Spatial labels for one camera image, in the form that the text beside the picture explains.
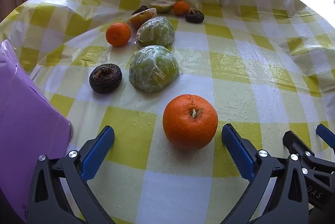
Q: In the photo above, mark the purple cardboard box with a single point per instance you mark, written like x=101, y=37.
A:
x=26, y=122

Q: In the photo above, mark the halved fruit with brown core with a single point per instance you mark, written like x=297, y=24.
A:
x=162, y=5

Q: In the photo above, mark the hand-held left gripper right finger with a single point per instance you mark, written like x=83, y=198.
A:
x=236, y=153

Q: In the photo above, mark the large orange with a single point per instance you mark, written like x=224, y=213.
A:
x=189, y=122

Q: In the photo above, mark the yellow checked tablecloth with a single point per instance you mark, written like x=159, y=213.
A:
x=235, y=69

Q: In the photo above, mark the small orange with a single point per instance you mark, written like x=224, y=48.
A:
x=181, y=7

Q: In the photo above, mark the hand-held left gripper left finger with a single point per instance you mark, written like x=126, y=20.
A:
x=98, y=153

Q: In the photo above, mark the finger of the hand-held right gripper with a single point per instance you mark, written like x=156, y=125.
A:
x=325, y=135
x=291, y=140

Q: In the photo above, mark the dark wrinkled round fruit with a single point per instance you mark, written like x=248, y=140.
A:
x=194, y=15
x=105, y=78
x=139, y=9

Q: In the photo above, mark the green fruit half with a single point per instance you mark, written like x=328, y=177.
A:
x=155, y=31
x=153, y=68

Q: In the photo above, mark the wrapped orange-brown fruit half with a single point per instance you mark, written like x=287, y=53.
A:
x=141, y=18

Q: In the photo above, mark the medium orange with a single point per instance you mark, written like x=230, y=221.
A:
x=118, y=33

